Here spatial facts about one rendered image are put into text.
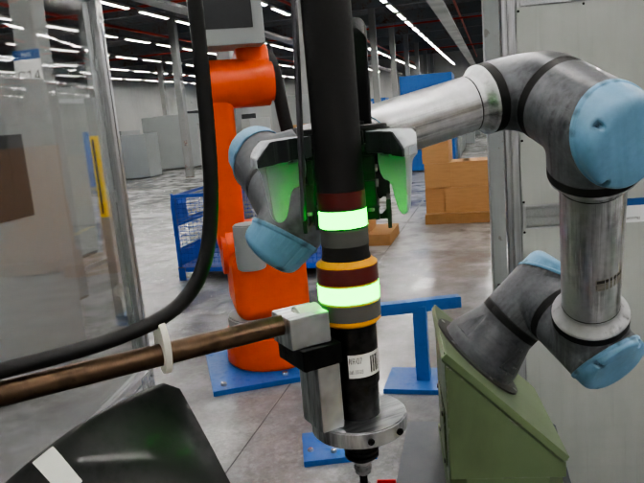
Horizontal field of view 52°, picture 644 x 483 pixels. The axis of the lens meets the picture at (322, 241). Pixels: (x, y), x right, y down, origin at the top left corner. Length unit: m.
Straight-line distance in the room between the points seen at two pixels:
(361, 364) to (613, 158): 0.48
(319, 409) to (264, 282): 3.90
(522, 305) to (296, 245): 0.58
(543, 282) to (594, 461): 1.53
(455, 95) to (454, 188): 8.83
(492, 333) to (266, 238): 0.60
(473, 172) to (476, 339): 8.53
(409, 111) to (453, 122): 0.06
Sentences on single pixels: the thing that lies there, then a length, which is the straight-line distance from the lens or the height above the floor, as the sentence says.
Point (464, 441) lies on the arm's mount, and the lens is 1.19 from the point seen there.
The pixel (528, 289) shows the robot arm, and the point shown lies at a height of 1.35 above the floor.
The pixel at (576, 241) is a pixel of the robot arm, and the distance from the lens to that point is 0.97.
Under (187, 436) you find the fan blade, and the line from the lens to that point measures 0.55.
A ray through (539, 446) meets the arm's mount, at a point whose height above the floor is 1.10.
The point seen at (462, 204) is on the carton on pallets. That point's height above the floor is 0.25.
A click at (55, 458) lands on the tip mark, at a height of 1.45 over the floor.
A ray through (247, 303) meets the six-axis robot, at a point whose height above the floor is 0.51.
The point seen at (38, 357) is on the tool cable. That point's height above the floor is 1.55.
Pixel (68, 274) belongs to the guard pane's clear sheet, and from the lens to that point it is 1.62.
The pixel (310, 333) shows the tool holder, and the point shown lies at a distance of 0.44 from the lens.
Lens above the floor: 1.67
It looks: 11 degrees down
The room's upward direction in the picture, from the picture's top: 5 degrees counter-clockwise
